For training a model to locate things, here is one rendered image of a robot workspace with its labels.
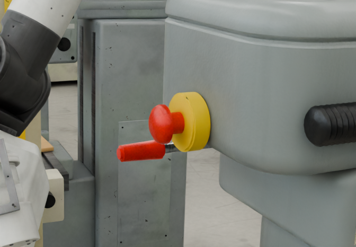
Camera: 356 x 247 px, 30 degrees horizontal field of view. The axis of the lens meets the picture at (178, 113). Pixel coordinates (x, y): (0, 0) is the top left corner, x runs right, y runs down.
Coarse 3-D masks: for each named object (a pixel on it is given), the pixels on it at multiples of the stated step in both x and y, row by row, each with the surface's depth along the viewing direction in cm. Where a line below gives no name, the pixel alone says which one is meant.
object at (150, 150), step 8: (128, 144) 76; (136, 144) 76; (144, 144) 77; (152, 144) 77; (160, 144) 77; (168, 144) 78; (120, 152) 75; (128, 152) 76; (136, 152) 76; (144, 152) 76; (152, 152) 77; (160, 152) 77; (168, 152) 78; (120, 160) 77; (128, 160) 76; (136, 160) 76; (144, 160) 77
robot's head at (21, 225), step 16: (0, 160) 79; (16, 160) 80; (0, 176) 79; (16, 176) 80; (0, 192) 78; (16, 192) 79; (32, 208) 80; (0, 224) 76; (16, 224) 77; (32, 224) 78; (0, 240) 76; (16, 240) 76; (32, 240) 79
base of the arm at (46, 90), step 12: (0, 36) 91; (0, 48) 91; (0, 60) 90; (0, 72) 90; (48, 84) 102; (48, 96) 103; (0, 108) 97; (36, 108) 102; (0, 120) 96; (12, 120) 98; (24, 120) 102
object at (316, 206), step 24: (240, 168) 79; (240, 192) 80; (264, 192) 75; (288, 192) 71; (312, 192) 67; (336, 192) 64; (264, 216) 76; (288, 216) 71; (312, 216) 68; (336, 216) 65; (312, 240) 68; (336, 240) 65
